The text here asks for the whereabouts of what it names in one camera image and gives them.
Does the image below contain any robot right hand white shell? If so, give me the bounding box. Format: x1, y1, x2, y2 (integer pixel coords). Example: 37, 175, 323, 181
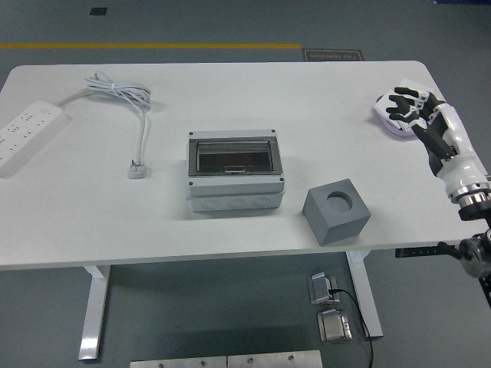
385, 87, 490, 196

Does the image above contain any transparent hinged box lid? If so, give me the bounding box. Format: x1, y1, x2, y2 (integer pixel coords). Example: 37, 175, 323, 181
189, 136, 283, 177

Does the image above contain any grey plastic enclosure box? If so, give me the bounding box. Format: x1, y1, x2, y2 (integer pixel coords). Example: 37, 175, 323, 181
186, 129, 287, 212

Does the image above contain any silver floor socket box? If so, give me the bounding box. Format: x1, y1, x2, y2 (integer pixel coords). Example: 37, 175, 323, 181
316, 309, 353, 343
306, 271, 341, 306

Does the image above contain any purple plastic tray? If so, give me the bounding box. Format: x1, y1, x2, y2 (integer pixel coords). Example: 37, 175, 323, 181
374, 95, 420, 140

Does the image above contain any grey cube holder block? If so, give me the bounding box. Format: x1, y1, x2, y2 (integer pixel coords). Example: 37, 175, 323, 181
302, 177, 372, 246

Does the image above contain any dark floor sign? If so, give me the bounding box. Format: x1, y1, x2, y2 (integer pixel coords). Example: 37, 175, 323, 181
302, 48, 364, 63

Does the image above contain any white table leg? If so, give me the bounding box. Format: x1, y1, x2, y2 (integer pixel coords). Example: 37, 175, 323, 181
344, 251, 384, 339
78, 264, 112, 361

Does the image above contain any grey metal plate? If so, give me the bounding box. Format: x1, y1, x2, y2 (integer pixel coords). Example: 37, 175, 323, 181
226, 349, 323, 368
129, 355, 228, 368

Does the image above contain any yellow floor tape line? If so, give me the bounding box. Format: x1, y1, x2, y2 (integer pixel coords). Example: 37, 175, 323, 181
0, 42, 303, 50

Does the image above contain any white power strip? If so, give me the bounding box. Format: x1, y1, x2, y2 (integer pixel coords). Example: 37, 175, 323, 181
0, 100, 71, 179

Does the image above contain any white square switch plate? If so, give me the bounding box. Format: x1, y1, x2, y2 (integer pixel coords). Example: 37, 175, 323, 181
374, 91, 400, 127

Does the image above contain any black floor cable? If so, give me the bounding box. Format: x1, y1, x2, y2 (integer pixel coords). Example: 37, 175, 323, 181
328, 287, 375, 368

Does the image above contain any white power cord with plug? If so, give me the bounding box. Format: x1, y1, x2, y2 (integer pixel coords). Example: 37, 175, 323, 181
57, 71, 153, 180

